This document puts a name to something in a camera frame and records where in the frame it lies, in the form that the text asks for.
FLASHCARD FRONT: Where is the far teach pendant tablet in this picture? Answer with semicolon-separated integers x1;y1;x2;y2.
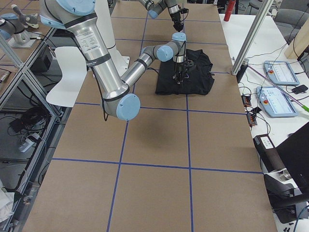
264;60;300;86

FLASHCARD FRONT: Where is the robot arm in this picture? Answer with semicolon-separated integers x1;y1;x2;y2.
139;0;189;32
40;0;186;120

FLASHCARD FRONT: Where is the teach pendant tablet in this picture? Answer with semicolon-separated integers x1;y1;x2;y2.
256;87;298;118
264;60;300;86

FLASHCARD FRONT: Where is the black printed t-shirt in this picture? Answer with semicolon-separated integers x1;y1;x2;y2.
155;49;214;95

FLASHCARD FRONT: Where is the green tipped grabber stick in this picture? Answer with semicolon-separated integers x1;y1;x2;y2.
248;65;309;112

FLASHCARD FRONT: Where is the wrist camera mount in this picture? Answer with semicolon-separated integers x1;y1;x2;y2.
184;60;195;72
180;8;189;14

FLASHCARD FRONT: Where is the near teach pendant tablet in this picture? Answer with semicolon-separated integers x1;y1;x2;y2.
256;87;298;118

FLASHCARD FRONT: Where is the white plastic chair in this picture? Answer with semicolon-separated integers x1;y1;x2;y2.
46;46;87;107

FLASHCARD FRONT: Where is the red cylinder bottle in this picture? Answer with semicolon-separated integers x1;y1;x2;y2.
224;0;236;22

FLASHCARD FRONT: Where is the aluminium frame post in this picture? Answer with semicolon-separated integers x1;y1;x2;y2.
231;0;274;75

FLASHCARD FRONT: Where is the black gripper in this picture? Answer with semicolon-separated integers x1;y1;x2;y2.
172;62;185;85
170;13;184;32

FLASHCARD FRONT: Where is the black monitor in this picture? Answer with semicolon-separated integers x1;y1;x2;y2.
276;123;309;193

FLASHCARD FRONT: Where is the spare robot arm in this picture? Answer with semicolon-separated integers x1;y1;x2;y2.
0;4;39;48

